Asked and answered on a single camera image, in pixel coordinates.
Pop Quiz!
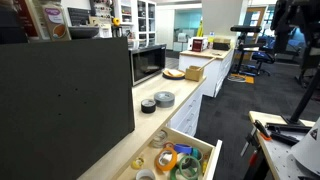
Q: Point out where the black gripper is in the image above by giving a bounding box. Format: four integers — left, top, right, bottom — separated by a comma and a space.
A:
270, 0, 302, 34

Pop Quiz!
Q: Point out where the black masking tape roll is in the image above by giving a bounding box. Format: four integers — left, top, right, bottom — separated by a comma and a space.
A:
140, 98, 157, 114

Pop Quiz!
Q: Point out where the white drawer cabinet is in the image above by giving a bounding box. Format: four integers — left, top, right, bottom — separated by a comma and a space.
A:
167, 87, 205, 137

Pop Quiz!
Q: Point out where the open wooden drawer white front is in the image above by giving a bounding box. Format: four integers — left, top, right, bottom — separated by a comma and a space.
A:
113, 125, 223, 180

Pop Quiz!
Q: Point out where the clear tape roll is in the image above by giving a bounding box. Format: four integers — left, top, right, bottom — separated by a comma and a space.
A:
151, 129, 169, 149

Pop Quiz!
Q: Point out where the blue tape roll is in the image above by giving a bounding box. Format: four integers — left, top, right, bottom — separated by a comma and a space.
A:
173, 143, 194, 156

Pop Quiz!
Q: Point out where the bright green tape roll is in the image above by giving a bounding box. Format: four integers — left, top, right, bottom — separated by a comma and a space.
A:
178, 154, 203, 180

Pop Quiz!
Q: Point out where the orange tape roll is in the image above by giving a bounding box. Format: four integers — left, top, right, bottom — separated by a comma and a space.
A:
154, 146, 179, 172

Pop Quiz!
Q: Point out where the dark green tape roll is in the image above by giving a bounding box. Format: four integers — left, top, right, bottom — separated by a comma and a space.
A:
169, 165, 188, 180

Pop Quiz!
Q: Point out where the small yellow tape roll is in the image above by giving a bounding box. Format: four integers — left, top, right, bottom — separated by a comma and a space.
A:
130, 156, 145, 170

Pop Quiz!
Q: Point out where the black equipment stand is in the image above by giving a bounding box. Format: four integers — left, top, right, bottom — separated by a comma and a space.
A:
229, 24, 264, 76

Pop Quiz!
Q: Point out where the blue office chair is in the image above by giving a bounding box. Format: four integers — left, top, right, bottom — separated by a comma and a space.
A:
250, 46, 277, 77

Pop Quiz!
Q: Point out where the black box tan lid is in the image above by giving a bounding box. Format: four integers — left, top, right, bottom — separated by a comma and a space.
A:
212, 37, 232, 52

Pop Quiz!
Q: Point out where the yellow floor sign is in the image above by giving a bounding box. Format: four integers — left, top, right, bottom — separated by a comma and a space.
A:
195, 19, 205, 38

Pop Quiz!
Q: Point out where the wooden spoon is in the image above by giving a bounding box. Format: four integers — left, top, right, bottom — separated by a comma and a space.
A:
198, 57, 217, 71

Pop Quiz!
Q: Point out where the white island cabinet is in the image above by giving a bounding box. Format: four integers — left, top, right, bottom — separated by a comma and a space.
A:
178, 47, 236, 99

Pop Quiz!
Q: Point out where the red white box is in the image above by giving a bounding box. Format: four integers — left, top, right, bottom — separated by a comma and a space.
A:
187, 35, 209, 53

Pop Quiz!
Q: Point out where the small wooden box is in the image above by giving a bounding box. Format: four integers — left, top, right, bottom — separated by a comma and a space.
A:
184, 65, 205, 83

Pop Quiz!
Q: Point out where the black orange clamp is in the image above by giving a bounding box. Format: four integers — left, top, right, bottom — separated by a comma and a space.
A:
253, 119, 273, 142

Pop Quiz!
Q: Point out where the bread slice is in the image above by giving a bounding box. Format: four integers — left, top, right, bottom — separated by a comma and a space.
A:
163, 68, 184, 78

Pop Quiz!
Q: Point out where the white glass door shelf cabinet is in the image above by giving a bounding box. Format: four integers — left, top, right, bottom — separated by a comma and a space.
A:
113, 0, 158, 48

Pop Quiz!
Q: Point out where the wood top workbench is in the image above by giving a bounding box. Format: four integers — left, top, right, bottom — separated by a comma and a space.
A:
248, 110, 320, 180

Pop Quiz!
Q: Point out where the black steel microwave oven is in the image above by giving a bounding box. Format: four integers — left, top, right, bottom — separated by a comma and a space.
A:
128, 43, 167, 87

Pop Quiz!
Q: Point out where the black bowl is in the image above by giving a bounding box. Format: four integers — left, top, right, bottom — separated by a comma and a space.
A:
68, 25, 101, 40

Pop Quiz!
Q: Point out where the black chalkboard sign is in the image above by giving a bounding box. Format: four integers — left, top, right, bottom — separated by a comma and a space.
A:
67, 7, 92, 27

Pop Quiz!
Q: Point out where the tan cardboard food box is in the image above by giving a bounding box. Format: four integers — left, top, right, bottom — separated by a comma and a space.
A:
41, 1, 72, 42

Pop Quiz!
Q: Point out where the black metal tool chest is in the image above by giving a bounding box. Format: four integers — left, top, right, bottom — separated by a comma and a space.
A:
0, 36, 136, 180

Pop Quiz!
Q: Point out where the red book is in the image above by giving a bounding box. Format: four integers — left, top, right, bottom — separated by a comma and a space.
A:
14, 0, 42, 41

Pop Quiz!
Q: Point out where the black camera stand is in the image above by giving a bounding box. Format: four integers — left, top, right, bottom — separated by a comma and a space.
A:
281, 66, 320, 127

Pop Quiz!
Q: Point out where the red handled clamp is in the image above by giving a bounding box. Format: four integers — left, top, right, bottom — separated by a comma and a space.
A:
239, 126, 261, 168

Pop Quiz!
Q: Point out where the grey duct tape roll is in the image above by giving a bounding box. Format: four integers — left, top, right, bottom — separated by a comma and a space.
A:
153, 90, 176, 109

